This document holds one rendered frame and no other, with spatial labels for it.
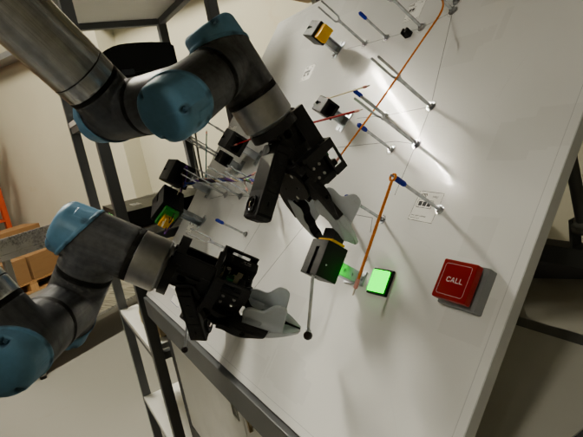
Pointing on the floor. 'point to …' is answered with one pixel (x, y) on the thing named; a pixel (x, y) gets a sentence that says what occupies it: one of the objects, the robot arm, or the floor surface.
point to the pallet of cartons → (31, 262)
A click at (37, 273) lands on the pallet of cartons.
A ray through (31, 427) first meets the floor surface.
